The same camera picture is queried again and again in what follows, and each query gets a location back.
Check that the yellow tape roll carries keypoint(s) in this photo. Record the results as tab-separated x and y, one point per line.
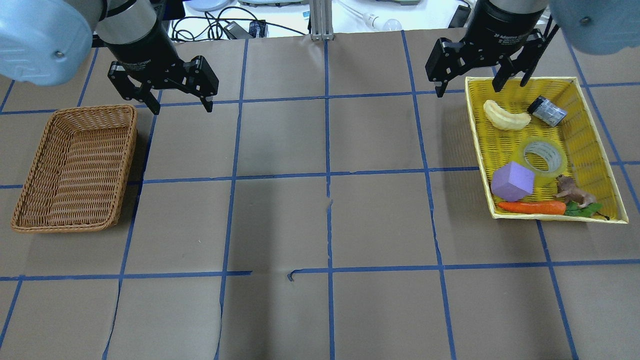
544	157

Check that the black silver battery can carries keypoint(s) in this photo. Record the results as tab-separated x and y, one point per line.
546	111

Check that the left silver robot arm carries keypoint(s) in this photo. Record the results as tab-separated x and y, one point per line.
43	42

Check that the white light bulb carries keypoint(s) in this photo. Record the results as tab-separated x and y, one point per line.
380	23

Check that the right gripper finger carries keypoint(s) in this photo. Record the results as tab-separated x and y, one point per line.
526	62
447	60

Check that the yellow woven basket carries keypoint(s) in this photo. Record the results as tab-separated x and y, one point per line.
573	148

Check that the black power adapter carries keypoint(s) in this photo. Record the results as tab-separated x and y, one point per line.
233	31

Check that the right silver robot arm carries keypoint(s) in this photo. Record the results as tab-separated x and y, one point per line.
597	27

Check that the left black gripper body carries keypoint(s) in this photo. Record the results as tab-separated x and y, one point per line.
141	48

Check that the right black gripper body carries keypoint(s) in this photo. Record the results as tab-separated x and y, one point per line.
502	27

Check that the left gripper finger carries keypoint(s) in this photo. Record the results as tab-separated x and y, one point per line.
202	81
121	81

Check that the purple foam cube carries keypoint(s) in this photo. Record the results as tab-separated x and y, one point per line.
512	182

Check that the orange toy carrot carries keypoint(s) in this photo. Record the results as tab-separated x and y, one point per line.
547	207

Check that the brown toy animal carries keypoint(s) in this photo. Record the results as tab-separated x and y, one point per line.
568	191

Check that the yellow toy banana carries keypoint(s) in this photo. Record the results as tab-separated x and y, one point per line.
505	120

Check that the aluminium frame post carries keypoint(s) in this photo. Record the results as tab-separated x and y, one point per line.
321	20

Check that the green toy leaf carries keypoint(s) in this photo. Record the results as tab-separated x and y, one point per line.
573	209

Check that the brown wicker basket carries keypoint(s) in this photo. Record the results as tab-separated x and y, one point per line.
78	177

